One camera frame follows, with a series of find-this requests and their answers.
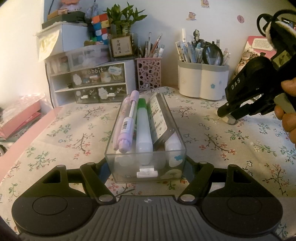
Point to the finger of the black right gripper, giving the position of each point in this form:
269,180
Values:
253,109
235,102

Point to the pale pink pen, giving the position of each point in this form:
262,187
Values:
119,122

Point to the floral table cloth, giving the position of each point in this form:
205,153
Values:
79,133

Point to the white drawer organizer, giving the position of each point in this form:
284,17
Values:
104,83

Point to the pink box in plastic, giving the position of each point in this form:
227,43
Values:
18,112

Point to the green cap highlighter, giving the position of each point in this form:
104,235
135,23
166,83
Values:
144,139

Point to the cartoon cover book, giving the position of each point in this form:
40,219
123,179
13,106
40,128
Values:
255,46

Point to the pink perforated pen cup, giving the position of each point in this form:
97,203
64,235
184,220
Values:
149,73

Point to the person right hand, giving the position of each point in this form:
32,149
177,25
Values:
284,110

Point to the white storage box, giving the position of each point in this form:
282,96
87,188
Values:
72,36

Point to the pink desk mat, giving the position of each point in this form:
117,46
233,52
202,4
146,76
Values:
16,150

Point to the purple clear pen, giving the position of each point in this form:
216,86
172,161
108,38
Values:
127,129

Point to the dark green flat box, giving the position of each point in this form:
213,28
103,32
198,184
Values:
73,17

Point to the orange pink highlighter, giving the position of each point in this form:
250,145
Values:
173,143

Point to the colourful rubik cube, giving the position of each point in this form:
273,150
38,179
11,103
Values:
101,28

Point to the green bamboo plant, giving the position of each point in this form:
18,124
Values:
123,19

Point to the black magnifying glass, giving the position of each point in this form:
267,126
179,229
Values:
212,55

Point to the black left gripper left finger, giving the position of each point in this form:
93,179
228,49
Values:
74,183

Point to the pink plush toy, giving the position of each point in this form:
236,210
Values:
70,5

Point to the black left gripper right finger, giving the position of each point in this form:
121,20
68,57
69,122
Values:
230,183

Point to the clear plastic organizer tray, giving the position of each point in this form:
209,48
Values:
135,167

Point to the framed calligraphy planter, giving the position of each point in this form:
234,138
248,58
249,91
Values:
121,46

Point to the white flower-shaped pen holder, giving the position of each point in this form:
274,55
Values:
202,80

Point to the clear plastic storage box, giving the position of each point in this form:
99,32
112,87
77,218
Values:
88,56

